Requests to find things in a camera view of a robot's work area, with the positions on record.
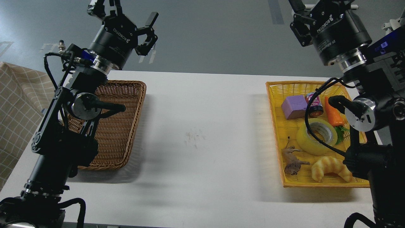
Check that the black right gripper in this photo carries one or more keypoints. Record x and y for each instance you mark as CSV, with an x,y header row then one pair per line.
x,y
331,26

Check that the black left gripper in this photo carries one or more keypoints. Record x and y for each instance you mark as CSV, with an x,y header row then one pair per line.
x,y
116,38

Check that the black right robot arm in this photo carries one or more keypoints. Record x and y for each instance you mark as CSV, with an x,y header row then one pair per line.
x,y
376,116

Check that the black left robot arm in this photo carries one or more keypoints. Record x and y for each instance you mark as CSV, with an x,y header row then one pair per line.
x,y
65,138

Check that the purple block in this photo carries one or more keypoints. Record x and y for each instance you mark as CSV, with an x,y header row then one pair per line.
x,y
294,107

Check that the orange toy carrot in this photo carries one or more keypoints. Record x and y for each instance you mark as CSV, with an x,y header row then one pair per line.
x,y
333,115

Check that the brown wicker basket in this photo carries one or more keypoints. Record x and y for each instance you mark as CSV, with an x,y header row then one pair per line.
x,y
115,134

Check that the yellow plastic basket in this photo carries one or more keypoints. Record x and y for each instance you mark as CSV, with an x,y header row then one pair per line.
x,y
294,133

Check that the beige checkered cloth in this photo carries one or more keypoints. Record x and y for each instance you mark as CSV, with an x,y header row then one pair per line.
x,y
24,94

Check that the brown toy animal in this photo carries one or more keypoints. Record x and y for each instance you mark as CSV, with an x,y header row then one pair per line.
x,y
293,164

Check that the toy croissant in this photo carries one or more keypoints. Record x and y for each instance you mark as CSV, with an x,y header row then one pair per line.
x,y
328,164

